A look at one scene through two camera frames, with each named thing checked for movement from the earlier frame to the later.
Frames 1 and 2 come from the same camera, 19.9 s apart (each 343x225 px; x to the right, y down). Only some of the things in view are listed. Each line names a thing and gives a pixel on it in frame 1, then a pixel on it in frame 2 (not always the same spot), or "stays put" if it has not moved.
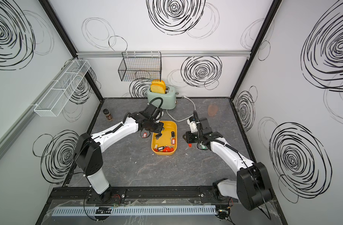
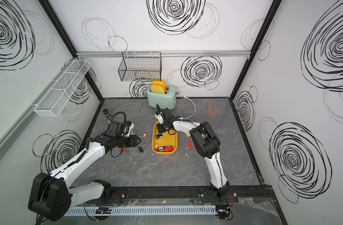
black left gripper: [160, 127] to [134, 138]
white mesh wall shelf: [60, 95] stays put
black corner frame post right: [274, 7] stays put
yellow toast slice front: [157, 88] stays put
